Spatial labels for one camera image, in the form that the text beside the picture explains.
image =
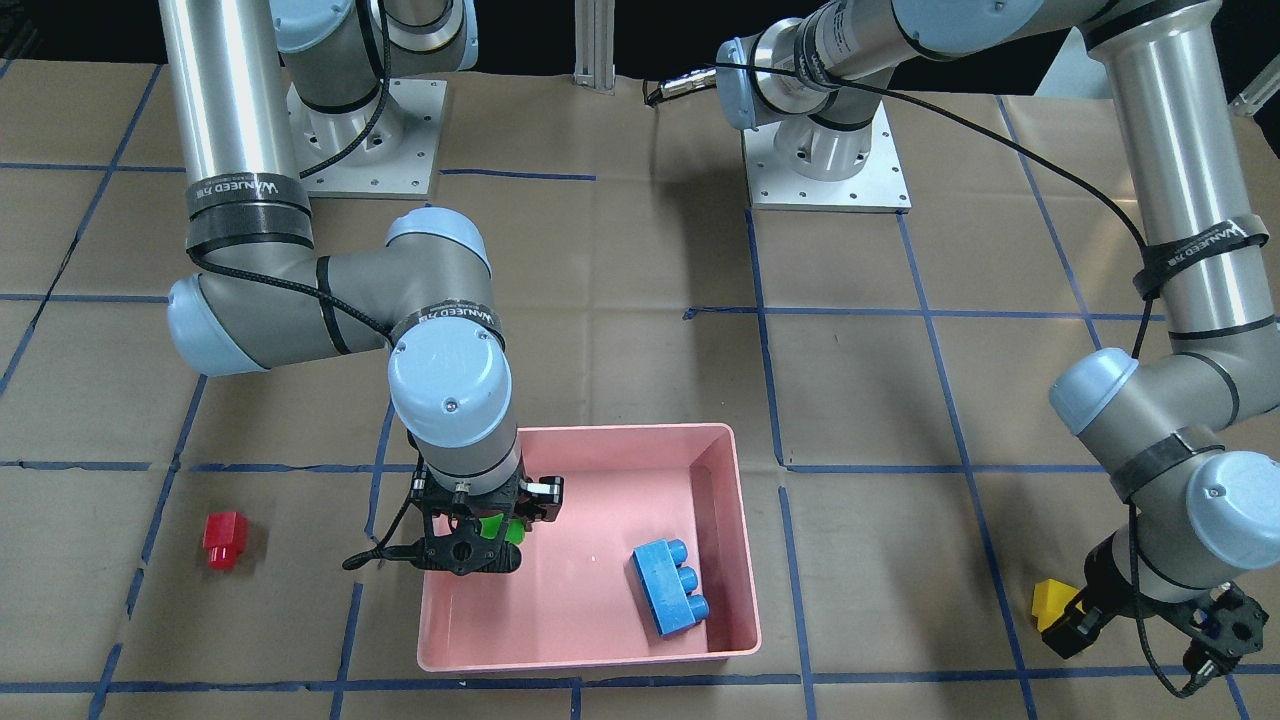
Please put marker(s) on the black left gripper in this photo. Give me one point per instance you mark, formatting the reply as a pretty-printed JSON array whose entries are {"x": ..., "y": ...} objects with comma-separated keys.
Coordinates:
[{"x": 1118, "y": 578}]

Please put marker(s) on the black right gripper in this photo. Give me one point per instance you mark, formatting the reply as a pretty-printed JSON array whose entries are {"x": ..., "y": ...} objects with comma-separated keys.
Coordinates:
[{"x": 546, "y": 497}]

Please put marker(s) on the green toy block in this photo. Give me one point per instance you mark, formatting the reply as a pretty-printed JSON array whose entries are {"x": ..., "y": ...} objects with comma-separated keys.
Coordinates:
[{"x": 515, "y": 528}]

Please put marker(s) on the yellow toy block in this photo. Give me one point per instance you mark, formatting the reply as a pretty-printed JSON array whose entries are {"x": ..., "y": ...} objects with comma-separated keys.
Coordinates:
[{"x": 1050, "y": 600}]

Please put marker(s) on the blue toy block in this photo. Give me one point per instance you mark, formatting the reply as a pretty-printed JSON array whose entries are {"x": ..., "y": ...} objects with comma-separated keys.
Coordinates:
[{"x": 669, "y": 585}]

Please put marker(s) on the red toy block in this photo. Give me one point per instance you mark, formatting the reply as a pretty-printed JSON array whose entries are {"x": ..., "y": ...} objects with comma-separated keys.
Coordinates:
[{"x": 225, "y": 539}]

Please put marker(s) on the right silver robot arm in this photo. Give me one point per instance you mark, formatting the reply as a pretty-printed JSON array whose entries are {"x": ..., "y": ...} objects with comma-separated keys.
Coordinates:
[{"x": 270, "y": 93}]

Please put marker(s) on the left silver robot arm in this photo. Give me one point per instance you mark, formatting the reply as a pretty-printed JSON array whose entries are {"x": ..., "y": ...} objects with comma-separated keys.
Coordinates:
[{"x": 1200, "y": 515}]

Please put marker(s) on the pink plastic box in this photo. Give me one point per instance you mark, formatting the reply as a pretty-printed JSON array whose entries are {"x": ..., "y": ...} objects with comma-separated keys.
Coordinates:
[{"x": 576, "y": 600}]

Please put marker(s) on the brown paper table cover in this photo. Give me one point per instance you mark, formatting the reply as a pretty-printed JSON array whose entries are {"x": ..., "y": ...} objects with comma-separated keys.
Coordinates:
[{"x": 906, "y": 481}]

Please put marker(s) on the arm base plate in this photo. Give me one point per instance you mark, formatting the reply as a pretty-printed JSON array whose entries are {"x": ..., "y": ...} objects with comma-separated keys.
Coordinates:
[
  {"x": 797, "y": 165},
  {"x": 397, "y": 160}
]

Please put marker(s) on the aluminium frame post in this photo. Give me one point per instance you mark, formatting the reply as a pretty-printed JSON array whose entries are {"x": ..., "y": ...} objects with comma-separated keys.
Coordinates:
[{"x": 595, "y": 21}]

